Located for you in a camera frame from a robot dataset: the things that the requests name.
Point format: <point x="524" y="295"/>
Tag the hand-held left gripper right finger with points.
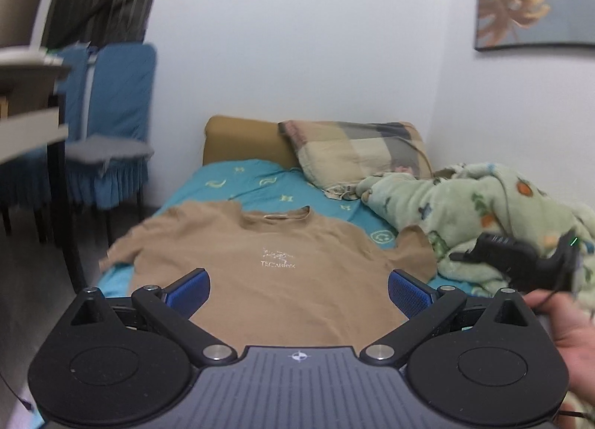
<point x="409" y="294"/>

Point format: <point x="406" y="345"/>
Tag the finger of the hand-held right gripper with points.
<point x="488" y="250"/>

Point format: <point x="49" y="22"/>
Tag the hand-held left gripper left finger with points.
<point x="188" y="292"/>

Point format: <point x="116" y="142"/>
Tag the tan T-shirt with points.
<point x="288" y="289"/>

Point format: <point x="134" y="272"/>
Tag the person's right hand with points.
<point x="576" y="340"/>

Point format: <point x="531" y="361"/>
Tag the green printed fleece blanket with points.
<point x="465" y="206"/>

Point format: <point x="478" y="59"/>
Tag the teal printed bed sheet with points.
<point x="251" y="180"/>

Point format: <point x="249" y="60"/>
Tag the plaid pillow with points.
<point x="362" y="150"/>

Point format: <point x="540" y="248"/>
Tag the tan headboard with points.
<point x="241" y="138"/>

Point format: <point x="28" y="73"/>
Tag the grey seat cushion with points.
<point x="107" y="148"/>

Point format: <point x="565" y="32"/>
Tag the dark wooden table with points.
<point x="28" y="127"/>

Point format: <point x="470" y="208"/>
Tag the beige refrigerator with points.
<point x="18" y="11"/>

